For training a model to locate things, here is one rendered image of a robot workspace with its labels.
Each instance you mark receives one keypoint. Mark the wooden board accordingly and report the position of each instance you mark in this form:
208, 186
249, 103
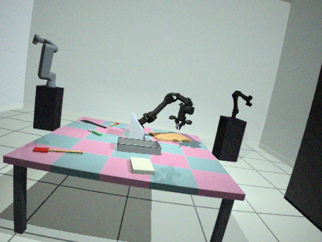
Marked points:
162, 136

